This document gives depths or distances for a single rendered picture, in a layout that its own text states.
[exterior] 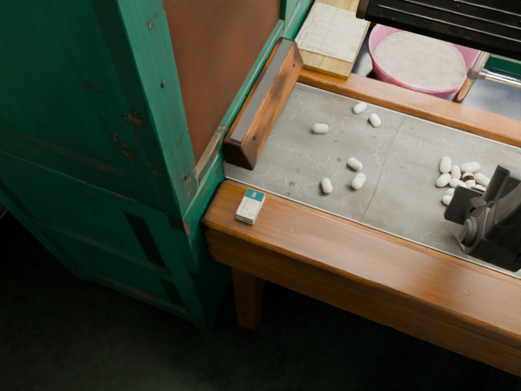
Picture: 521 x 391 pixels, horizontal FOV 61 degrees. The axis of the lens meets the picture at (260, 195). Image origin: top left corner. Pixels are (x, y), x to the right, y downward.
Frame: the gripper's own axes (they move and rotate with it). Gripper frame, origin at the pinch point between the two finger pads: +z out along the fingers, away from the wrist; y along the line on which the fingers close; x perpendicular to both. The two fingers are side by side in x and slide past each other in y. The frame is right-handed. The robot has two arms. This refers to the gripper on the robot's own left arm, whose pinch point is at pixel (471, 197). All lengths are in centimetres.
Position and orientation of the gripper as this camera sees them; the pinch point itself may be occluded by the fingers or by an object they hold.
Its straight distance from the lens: 94.8
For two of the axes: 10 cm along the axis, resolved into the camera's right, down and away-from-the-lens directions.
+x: -2.6, 9.0, 3.5
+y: -9.2, -3.4, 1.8
